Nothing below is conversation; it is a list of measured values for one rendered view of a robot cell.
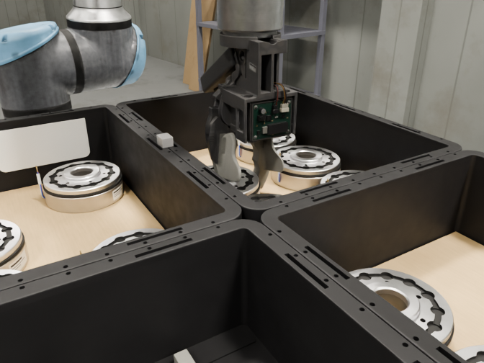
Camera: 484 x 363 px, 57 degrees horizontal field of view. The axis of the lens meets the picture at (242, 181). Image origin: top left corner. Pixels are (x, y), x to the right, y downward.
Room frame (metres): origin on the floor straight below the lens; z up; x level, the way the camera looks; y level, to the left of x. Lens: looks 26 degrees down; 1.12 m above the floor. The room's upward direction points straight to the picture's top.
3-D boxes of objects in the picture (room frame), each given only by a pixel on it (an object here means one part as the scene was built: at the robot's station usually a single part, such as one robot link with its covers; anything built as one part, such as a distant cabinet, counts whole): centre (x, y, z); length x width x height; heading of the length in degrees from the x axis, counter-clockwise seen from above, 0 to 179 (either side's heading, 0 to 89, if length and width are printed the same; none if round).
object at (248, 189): (0.54, 0.03, 0.86); 0.10 x 0.10 x 0.01
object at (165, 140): (0.49, 0.09, 0.94); 0.02 x 0.01 x 0.01; 31
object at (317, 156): (0.62, -0.10, 0.86); 0.05 x 0.05 x 0.01
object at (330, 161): (0.62, -0.10, 0.86); 0.10 x 0.10 x 0.01
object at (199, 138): (0.58, -0.03, 0.87); 0.40 x 0.30 x 0.11; 31
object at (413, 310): (0.30, -0.12, 0.86); 0.05 x 0.05 x 0.01
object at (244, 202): (0.58, -0.03, 0.92); 0.40 x 0.30 x 0.02; 31
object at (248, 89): (0.53, -0.01, 0.99); 0.09 x 0.08 x 0.12; 28
